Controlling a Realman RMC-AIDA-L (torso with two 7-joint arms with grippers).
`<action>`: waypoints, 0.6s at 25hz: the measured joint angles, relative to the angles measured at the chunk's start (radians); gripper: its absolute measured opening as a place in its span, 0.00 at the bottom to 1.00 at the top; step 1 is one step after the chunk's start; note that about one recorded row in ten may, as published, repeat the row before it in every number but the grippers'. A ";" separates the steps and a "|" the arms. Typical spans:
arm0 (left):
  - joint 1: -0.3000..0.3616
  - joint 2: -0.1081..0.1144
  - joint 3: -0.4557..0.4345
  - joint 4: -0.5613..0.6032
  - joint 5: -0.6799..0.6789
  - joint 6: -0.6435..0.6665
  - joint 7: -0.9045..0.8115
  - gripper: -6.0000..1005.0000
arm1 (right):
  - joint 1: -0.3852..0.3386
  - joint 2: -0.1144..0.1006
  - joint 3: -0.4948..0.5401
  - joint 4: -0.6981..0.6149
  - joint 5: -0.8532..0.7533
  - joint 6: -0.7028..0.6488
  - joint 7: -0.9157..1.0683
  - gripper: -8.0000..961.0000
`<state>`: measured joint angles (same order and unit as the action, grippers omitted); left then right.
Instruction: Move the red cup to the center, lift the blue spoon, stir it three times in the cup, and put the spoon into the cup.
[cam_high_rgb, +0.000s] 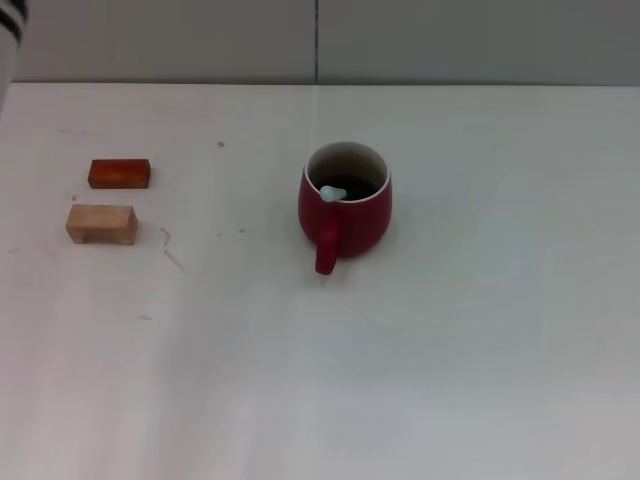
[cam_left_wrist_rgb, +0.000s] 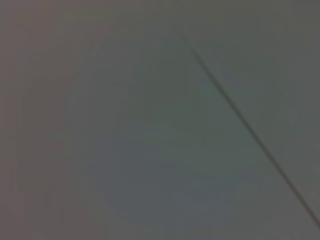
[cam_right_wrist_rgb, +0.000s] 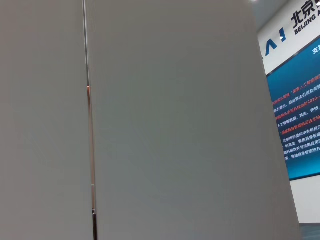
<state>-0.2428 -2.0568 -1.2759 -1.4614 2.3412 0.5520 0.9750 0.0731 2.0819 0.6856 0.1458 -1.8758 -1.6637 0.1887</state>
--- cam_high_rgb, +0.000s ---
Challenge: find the red ceramic cup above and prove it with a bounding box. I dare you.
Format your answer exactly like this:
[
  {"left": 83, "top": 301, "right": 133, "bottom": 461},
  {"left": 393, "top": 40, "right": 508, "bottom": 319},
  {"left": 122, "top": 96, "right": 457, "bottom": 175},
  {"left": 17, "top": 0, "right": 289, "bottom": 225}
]
[{"left": 298, "top": 141, "right": 393, "bottom": 277}]

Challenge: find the grey partition panel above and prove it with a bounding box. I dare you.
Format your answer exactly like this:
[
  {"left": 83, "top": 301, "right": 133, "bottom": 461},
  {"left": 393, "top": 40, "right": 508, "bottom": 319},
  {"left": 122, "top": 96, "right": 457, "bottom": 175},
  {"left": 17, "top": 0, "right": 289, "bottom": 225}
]
[
  {"left": 9, "top": 0, "right": 318, "bottom": 85},
  {"left": 318, "top": 0, "right": 640, "bottom": 87}
]

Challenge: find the light wooden block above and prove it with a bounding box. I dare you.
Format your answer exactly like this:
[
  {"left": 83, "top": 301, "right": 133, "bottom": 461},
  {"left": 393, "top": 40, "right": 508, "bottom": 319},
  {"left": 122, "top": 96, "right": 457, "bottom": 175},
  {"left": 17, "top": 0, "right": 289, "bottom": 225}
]
[{"left": 64, "top": 203, "right": 139, "bottom": 246}]

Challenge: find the red-brown wooden block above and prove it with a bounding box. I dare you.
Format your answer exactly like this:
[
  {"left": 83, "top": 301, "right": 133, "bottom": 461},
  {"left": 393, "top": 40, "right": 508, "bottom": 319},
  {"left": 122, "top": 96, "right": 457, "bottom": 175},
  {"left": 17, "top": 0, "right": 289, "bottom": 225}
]
[{"left": 87, "top": 158, "right": 152, "bottom": 191}]

